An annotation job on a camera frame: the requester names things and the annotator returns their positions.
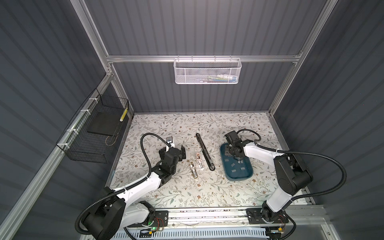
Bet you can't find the white wire mesh basket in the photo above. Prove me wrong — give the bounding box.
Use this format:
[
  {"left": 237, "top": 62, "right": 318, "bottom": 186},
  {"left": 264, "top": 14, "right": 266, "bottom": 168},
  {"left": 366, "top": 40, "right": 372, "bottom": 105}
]
[{"left": 173, "top": 57, "right": 242, "bottom": 85}]

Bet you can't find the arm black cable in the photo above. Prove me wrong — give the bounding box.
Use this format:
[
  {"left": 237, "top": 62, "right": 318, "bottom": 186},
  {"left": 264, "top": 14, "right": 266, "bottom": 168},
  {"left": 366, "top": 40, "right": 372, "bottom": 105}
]
[
  {"left": 236, "top": 128, "right": 348, "bottom": 202},
  {"left": 74, "top": 132, "right": 175, "bottom": 240}
]

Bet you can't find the yellow marker pen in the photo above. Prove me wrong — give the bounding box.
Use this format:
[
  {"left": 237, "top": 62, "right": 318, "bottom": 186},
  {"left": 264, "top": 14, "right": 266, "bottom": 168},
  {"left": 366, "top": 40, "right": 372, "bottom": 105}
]
[{"left": 120, "top": 108, "right": 128, "bottom": 122}]

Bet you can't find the black foam pad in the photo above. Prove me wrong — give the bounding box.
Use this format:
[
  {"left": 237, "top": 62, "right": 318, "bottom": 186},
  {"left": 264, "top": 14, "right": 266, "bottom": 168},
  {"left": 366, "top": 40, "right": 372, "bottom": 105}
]
[{"left": 87, "top": 112, "right": 121, "bottom": 137}]

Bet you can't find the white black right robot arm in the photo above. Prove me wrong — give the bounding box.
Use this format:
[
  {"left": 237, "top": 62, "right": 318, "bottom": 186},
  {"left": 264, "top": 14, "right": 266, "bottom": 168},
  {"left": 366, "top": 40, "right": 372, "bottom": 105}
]
[{"left": 225, "top": 131, "right": 313, "bottom": 223}]

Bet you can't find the black long stapler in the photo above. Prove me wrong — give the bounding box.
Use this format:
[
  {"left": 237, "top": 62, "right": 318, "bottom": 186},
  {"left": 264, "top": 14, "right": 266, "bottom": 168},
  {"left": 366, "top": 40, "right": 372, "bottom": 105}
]
[{"left": 196, "top": 133, "right": 216, "bottom": 171}]

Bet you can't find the teal plastic tray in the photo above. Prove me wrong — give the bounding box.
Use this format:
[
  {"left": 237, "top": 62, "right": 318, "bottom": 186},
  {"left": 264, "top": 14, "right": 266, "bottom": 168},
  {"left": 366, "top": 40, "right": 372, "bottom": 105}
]
[{"left": 220, "top": 144, "right": 254, "bottom": 182}]

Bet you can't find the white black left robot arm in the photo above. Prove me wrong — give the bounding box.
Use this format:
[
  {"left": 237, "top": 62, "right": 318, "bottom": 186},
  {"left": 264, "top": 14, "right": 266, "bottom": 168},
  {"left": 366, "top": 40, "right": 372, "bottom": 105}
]
[{"left": 75, "top": 146, "right": 186, "bottom": 240}]

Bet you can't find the black wire basket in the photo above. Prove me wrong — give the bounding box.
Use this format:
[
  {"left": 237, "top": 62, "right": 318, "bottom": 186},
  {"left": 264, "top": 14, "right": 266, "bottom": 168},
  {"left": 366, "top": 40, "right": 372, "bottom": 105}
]
[{"left": 57, "top": 90, "right": 130, "bottom": 164}]

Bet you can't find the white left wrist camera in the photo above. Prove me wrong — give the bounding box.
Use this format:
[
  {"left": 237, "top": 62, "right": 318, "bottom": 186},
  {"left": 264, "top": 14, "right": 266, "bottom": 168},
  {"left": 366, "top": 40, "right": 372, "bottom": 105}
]
[{"left": 166, "top": 137, "right": 175, "bottom": 148}]

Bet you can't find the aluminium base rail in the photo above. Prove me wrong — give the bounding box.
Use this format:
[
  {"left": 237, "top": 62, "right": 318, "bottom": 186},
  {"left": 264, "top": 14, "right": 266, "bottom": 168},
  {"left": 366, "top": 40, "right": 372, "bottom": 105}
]
[{"left": 86, "top": 206, "right": 289, "bottom": 230}]

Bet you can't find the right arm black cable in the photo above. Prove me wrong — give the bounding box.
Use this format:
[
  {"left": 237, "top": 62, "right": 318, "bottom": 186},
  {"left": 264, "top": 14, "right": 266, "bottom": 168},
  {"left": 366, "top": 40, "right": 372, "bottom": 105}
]
[{"left": 236, "top": 128, "right": 348, "bottom": 202}]

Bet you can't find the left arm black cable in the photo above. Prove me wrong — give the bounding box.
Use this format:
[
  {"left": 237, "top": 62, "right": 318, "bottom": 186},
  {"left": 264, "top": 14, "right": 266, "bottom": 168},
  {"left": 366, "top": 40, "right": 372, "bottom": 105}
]
[{"left": 74, "top": 132, "right": 175, "bottom": 240}]

